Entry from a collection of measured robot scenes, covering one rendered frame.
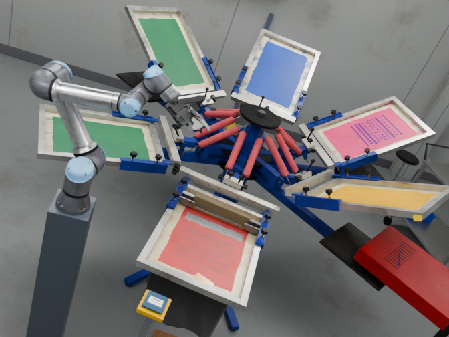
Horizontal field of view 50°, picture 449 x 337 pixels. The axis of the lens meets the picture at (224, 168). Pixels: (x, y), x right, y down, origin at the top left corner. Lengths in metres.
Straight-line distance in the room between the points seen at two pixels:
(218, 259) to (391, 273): 1.02
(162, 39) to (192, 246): 1.93
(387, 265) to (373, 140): 1.23
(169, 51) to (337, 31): 2.55
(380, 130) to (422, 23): 2.44
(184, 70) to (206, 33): 1.88
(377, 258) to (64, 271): 1.76
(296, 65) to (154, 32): 1.33
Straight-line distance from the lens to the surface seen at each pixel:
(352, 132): 4.00
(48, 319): 2.80
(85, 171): 2.16
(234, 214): 2.83
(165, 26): 4.10
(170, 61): 3.90
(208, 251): 2.66
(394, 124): 4.07
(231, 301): 2.43
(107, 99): 1.96
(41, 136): 3.13
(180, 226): 2.75
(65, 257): 2.43
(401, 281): 2.98
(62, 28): 6.05
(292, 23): 5.81
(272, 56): 4.46
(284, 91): 4.26
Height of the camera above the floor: 2.70
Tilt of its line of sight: 31 degrees down
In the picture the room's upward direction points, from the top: 22 degrees clockwise
